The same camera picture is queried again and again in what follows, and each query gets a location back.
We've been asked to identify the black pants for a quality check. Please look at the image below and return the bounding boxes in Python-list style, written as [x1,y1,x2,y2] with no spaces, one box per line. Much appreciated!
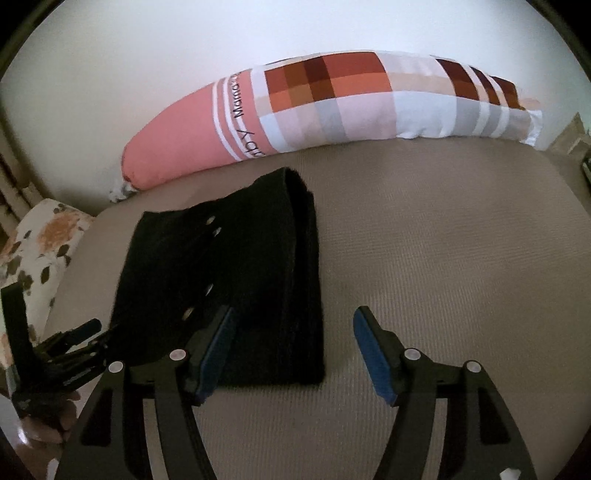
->
[111,167,326,388]

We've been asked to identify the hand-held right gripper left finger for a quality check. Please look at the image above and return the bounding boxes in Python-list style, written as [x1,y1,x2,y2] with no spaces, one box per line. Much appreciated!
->
[55,305,237,480]

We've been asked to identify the person's left hand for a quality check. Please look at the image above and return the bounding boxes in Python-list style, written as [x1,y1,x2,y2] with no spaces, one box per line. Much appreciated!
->
[28,394,80,442]

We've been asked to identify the floral print pillow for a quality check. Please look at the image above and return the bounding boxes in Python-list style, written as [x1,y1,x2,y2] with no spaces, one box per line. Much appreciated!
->
[0,198,95,370]

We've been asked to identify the beige bed mattress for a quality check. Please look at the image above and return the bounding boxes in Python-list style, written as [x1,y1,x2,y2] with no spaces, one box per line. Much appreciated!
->
[44,138,591,480]

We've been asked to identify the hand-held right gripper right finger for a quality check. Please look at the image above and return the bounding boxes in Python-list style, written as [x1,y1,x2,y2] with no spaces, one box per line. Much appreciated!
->
[353,305,539,480]

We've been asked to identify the brown cardboard box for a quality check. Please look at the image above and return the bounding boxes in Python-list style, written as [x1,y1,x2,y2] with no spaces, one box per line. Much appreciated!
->
[549,113,589,154]

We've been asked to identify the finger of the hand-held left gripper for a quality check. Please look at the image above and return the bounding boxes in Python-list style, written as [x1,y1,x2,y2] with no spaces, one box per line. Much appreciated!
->
[124,211,225,324]
[108,281,216,345]

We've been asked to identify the beige slatted rail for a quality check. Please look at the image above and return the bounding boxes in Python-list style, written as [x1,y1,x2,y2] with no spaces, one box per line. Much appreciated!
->
[0,115,44,217]

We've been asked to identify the pink checked bolster pillow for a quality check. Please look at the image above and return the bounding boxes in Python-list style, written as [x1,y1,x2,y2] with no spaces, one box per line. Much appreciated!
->
[109,52,544,204]

